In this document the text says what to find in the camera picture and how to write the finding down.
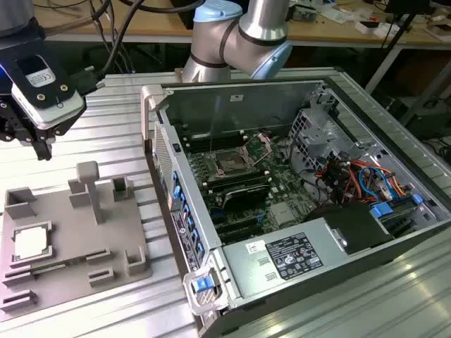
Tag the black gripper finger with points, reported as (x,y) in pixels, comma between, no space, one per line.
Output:
(43,149)

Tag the silver square CPU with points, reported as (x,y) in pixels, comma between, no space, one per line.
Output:
(31,243)

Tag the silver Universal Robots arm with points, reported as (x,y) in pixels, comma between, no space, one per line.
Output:
(260,21)

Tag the black RAM slot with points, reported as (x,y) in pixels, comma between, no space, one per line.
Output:
(243,186)
(197,138)
(201,145)
(236,177)

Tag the CPU socket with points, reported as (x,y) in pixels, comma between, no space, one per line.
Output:
(230,162)

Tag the black expansion slot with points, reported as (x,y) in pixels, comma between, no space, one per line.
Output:
(236,222)
(239,234)

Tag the grey plastic parts rack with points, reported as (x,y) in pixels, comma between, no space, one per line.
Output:
(70,232)

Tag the thin metal locking lever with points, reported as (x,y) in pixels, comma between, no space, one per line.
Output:
(212,141)

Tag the black graphics card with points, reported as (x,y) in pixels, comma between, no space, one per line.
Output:
(245,199)

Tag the blue case latch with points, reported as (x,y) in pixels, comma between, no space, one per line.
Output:
(201,284)

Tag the silver power supply unit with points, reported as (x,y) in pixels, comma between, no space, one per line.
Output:
(246,274)

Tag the green motherboard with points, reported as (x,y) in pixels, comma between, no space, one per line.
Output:
(282,183)

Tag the open grey PC case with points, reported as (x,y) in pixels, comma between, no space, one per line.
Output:
(282,102)

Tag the silver chipset heatsink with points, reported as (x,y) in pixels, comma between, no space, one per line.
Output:
(283,214)

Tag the perforated metal drive cage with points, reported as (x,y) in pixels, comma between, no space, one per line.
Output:
(313,134)

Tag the black plastic air shroud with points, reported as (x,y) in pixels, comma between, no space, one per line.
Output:
(356,225)

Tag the small white box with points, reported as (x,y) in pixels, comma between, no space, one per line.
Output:
(364,30)

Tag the blue disk carrier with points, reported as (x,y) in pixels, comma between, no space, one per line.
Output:
(382,210)

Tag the black tripod stand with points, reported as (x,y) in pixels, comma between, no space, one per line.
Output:
(398,31)

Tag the small blue plastic clip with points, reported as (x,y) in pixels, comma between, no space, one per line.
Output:
(416,199)

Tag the black equipment box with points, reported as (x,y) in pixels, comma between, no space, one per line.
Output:
(430,119)

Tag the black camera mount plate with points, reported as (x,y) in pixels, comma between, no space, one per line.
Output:
(51,92)

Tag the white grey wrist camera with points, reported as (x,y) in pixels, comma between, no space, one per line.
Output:
(67,105)

